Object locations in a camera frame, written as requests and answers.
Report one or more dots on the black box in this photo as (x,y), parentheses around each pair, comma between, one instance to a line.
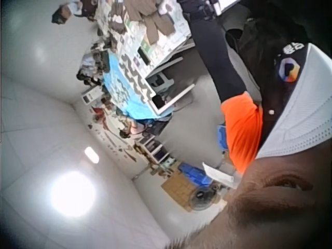
(158,101)

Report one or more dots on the oblong ceiling lamp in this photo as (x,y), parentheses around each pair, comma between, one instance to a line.
(91,154)

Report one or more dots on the white shelf rack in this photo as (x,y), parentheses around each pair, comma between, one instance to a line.
(153,150)

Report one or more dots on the white wall appliance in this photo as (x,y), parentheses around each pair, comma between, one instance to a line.
(91,95)

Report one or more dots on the round ceiling lamp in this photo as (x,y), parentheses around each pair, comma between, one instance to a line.
(73,194)

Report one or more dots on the table with patterned cloth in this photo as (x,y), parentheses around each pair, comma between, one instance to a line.
(135,39)

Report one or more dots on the blue plastic crate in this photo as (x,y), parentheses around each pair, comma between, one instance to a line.
(194,173)

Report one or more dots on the brown garment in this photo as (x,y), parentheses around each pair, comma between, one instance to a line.
(155,23)

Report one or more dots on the white plastic stool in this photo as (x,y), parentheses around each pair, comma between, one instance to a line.
(160,81)

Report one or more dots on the blue cloth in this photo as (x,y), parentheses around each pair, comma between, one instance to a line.
(116,80)

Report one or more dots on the black phone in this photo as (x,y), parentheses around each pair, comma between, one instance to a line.
(144,55)

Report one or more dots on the white paper sheet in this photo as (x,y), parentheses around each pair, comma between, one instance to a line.
(220,175)

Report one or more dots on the brown carton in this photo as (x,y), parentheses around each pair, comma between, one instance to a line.
(176,189)

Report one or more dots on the black floor fan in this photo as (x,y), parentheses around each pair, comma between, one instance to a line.
(203,198)

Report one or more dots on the small blue crate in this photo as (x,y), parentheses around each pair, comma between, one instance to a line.
(221,137)

